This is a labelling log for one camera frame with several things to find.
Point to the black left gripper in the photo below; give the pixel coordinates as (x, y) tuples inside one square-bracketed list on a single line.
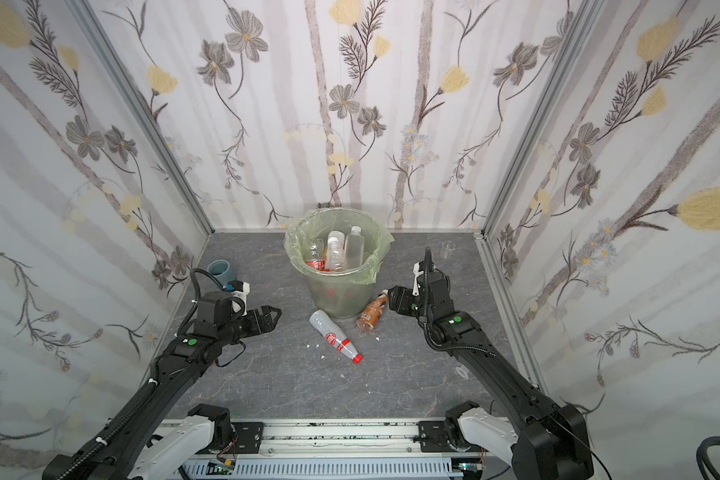
[(254, 321)]

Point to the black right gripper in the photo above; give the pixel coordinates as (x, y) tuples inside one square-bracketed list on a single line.
[(428, 276)]

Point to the orange brown coffee bottle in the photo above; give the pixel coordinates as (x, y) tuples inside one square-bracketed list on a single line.
[(370, 316)]

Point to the frosted clear square bottle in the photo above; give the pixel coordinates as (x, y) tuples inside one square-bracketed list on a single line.
[(354, 248)]

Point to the clear bottle red cap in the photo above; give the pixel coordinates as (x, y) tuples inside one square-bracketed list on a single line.
[(336, 237), (334, 335)]

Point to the red label yellow cap bottle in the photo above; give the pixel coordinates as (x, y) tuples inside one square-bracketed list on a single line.
[(315, 254)]

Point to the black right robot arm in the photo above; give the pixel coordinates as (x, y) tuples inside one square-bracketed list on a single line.
[(504, 384)]

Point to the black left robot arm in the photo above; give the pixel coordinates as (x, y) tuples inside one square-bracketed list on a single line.
[(129, 446)]

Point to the green mesh waste bin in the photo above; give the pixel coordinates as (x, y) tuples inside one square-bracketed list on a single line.
[(340, 301)]

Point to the green plastic bin liner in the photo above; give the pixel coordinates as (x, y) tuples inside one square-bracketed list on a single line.
[(318, 223)]

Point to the teal ceramic cup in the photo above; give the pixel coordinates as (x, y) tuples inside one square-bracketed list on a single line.
[(222, 271)]

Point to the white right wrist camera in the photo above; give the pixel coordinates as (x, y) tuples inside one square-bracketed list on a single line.
[(417, 272)]

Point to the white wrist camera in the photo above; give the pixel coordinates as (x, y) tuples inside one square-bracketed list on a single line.
[(417, 272), (239, 291)]

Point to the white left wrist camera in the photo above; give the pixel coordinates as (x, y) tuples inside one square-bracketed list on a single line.
[(239, 291)]

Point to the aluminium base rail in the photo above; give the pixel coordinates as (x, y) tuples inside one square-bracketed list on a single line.
[(343, 449)]

